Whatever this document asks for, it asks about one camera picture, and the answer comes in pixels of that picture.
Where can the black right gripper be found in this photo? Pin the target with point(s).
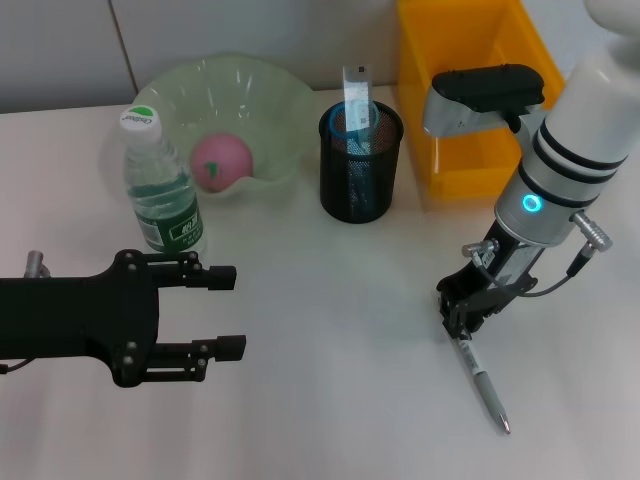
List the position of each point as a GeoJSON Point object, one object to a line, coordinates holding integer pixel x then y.
{"type": "Point", "coordinates": [500, 285]}

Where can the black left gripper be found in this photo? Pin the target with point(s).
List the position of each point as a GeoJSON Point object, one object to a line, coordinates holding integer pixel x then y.
{"type": "Point", "coordinates": [75, 315]}

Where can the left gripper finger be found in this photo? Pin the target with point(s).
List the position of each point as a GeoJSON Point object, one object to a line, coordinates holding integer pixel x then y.
{"type": "Point", "coordinates": [232, 346]}

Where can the clear green-label water bottle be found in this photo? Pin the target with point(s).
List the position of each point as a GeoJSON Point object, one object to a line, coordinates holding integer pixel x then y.
{"type": "Point", "coordinates": [165, 220]}

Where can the grey ballpoint pen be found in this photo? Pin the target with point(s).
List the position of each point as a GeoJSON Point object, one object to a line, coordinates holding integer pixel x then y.
{"type": "Point", "coordinates": [487, 395]}

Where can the pink peach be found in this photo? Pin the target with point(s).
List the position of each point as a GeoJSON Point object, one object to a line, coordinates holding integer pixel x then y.
{"type": "Point", "coordinates": [230, 155]}

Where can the blue teal scissors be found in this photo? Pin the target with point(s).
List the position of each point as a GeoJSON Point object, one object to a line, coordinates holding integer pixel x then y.
{"type": "Point", "coordinates": [334, 127]}

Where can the transparent plastic ruler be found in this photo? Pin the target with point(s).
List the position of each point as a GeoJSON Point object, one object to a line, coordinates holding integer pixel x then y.
{"type": "Point", "coordinates": [357, 95]}

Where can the black mesh pen cup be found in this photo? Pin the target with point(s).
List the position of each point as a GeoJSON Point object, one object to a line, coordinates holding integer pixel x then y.
{"type": "Point", "coordinates": [335, 200]}

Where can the translucent green fruit plate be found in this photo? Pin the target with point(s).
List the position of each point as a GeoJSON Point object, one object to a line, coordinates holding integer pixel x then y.
{"type": "Point", "coordinates": [240, 100]}

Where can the yellow plastic storage bin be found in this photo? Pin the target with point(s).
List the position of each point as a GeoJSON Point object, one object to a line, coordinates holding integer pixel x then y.
{"type": "Point", "coordinates": [475, 170]}

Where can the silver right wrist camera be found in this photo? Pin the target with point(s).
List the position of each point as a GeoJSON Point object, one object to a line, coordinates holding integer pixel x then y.
{"type": "Point", "coordinates": [480, 85]}

